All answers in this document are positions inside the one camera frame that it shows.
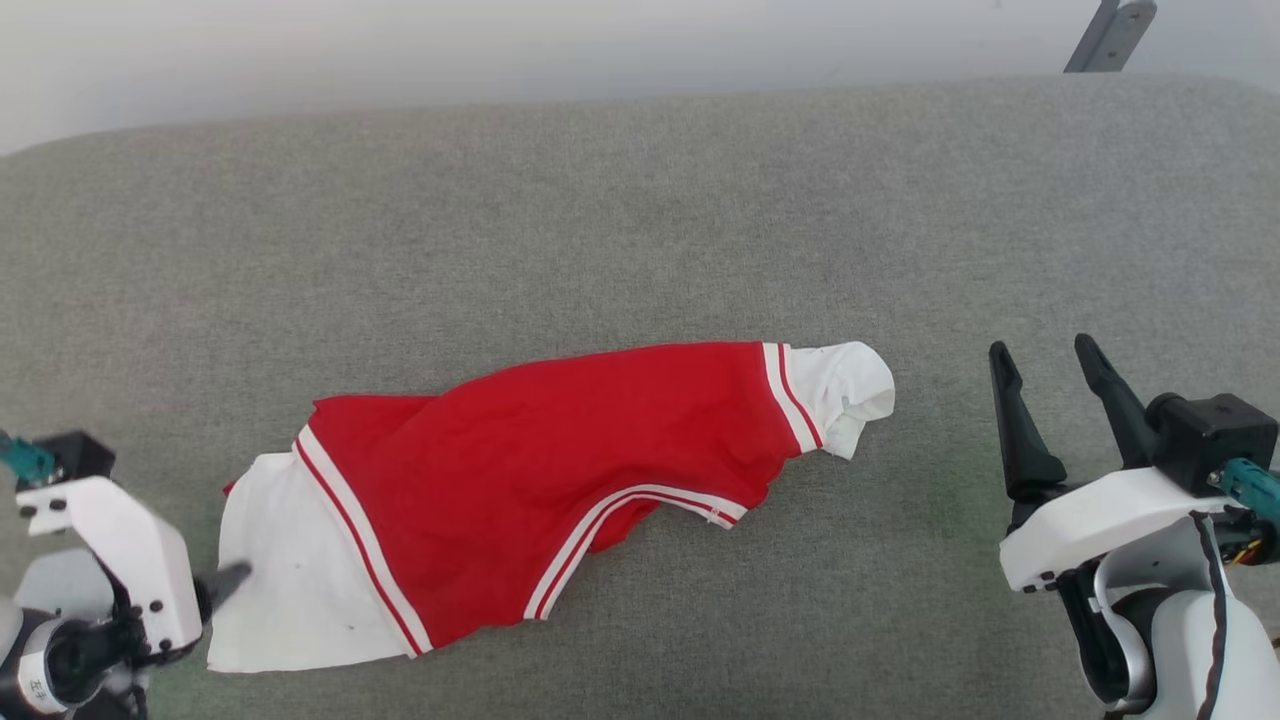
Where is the teal cable connector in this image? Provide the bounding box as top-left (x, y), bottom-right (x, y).
top-left (1215, 458), bottom-right (1280, 523)
top-left (0, 432), bottom-right (57, 487)

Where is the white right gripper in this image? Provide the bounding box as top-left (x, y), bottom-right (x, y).
top-left (988, 334), bottom-right (1237, 593)

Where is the red and white garment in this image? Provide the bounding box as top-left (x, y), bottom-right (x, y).
top-left (207, 340), bottom-right (896, 673)

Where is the grey metal bracket pole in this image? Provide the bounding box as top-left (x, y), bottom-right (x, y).
top-left (1063, 0), bottom-right (1158, 74)

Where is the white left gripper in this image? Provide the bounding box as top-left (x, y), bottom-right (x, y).
top-left (15, 475), bottom-right (253, 653)

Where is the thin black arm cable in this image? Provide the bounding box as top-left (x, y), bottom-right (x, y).
top-left (1190, 510), bottom-right (1233, 720)

